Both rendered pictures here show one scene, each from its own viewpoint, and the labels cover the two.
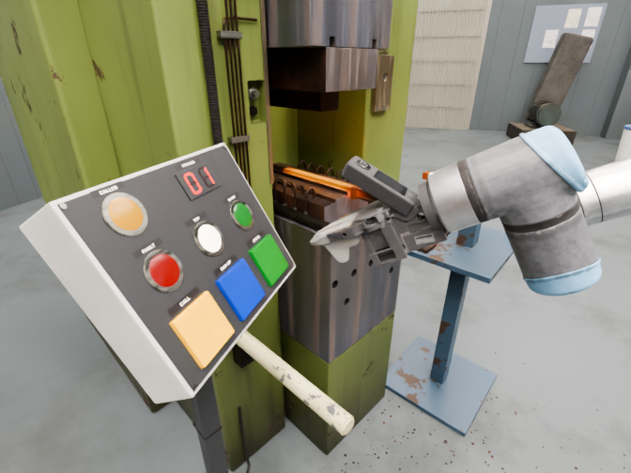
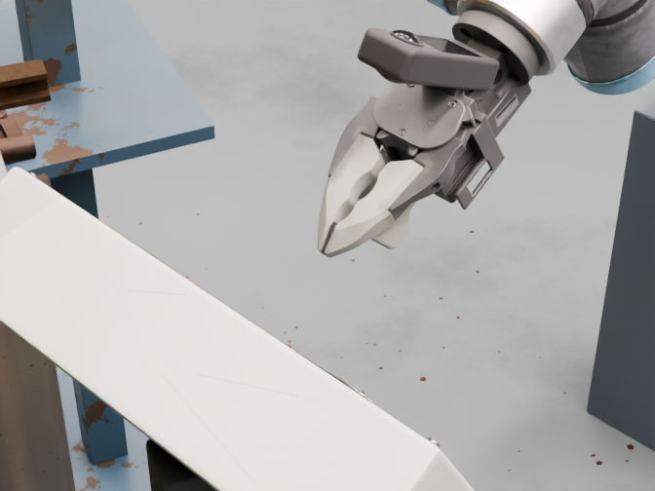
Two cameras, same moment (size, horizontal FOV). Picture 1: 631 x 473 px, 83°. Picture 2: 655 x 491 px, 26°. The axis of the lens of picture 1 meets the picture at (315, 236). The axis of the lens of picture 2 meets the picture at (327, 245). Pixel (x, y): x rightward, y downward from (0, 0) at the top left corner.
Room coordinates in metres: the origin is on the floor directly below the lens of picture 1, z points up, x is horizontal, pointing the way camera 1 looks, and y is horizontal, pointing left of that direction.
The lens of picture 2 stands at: (0.21, 0.73, 1.69)
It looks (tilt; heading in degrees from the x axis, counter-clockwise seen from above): 38 degrees down; 295
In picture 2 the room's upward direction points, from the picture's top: straight up
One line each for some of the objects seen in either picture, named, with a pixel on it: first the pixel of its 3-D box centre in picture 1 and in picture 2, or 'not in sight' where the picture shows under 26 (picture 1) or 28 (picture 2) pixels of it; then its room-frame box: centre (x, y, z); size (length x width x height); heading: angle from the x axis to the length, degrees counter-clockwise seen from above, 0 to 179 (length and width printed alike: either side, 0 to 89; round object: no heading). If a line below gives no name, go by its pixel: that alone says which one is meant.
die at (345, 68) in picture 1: (296, 68); not in sight; (1.12, 0.06, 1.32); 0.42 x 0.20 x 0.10; 45
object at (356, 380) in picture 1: (310, 346); not in sight; (1.17, 0.02, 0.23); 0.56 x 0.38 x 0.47; 45
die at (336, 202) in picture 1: (299, 189); not in sight; (1.12, 0.06, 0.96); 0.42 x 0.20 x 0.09; 45
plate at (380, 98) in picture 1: (382, 83); not in sight; (1.29, -0.22, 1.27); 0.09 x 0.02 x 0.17; 135
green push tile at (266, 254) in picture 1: (268, 260); not in sight; (0.57, 0.09, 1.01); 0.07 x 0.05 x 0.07; 160
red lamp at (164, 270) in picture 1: (164, 270); not in sight; (0.40, 0.20, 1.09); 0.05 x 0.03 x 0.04; 135
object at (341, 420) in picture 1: (283, 372); not in sight; (0.67, 0.08, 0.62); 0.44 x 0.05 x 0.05; 45
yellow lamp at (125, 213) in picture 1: (125, 214); not in sight; (0.41, 0.24, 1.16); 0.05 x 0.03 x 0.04; 135
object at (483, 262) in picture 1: (466, 245); (54, 80); (1.20, -0.57, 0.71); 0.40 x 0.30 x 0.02; 139
